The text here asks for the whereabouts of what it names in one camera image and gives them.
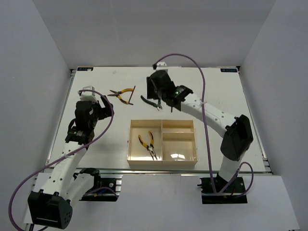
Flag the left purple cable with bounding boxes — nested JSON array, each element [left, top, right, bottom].
[[8, 89, 114, 231]]

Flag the beige three-compartment tray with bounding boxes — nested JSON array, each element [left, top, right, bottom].
[[127, 119, 198, 168]]

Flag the blue corner label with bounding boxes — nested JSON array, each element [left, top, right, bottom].
[[220, 68, 238, 73], [77, 67, 93, 71]]

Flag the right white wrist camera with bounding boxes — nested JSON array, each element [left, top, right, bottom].
[[152, 62, 168, 72]]

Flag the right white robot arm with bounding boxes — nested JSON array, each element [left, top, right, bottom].
[[146, 70, 253, 193]]

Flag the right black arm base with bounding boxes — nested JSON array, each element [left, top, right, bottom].
[[196, 177, 248, 205]]

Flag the left blue corner label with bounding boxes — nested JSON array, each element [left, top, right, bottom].
[[77, 67, 93, 71]]

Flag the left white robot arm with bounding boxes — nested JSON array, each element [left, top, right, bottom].
[[27, 90, 113, 230]]

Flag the purple cable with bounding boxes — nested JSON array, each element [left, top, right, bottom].
[[154, 53, 254, 194], [8, 89, 114, 231]]

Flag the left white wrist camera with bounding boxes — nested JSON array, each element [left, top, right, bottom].
[[78, 86, 97, 103]]

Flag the green side cutters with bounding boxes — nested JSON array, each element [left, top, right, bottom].
[[140, 95, 163, 111]]

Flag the yellow needle-nose pliers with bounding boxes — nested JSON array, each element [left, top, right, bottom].
[[138, 131, 158, 160], [107, 88, 135, 105]]

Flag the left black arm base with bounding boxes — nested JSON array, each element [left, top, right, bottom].
[[80, 170, 122, 202]]

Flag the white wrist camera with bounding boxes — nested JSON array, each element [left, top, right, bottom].
[[152, 62, 168, 72], [78, 86, 97, 103]]

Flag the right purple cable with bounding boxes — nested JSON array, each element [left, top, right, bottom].
[[154, 53, 254, 194]]

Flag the right blue corner label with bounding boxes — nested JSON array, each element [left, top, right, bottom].
[[220, 68, 238, 73]]

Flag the left brown hex key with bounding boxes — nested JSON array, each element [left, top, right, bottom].
[[128, 86, 136, 105]]

